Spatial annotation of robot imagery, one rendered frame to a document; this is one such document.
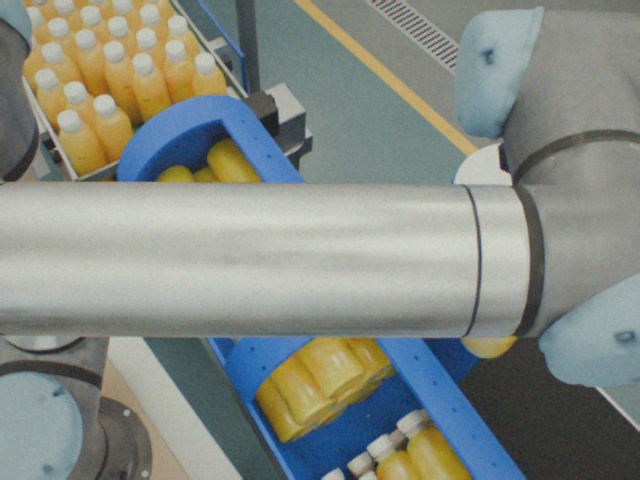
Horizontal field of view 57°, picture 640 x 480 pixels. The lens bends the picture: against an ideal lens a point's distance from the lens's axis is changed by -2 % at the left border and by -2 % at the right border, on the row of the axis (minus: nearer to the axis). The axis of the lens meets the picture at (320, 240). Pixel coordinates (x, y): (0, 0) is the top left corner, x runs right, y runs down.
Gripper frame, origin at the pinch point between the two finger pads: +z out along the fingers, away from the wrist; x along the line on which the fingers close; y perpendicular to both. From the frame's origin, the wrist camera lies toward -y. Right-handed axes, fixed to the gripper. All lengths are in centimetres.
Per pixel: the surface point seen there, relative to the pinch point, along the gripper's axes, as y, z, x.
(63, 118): -78, 34, -34
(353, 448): 0, 50, -19
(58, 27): -102, 33, -26
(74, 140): -75, 37, -34
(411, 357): -3.2, 24.5, -9.0
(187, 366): -62, 144, -37
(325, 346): -11.3, 25.7, -17.9
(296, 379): -10.8, 31.1, -23.1
